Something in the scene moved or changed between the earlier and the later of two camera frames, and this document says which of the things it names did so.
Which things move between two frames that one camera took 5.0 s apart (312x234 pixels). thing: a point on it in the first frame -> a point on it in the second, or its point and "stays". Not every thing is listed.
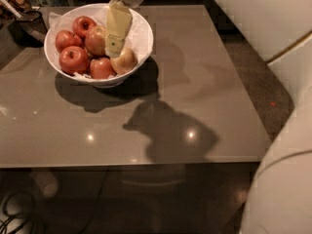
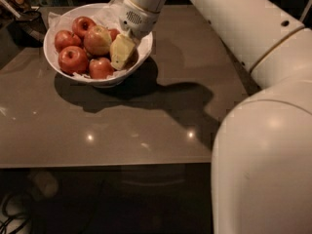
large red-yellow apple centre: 96,40 stays
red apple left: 65,39 stays
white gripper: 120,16 -> 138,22
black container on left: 30,29 stays
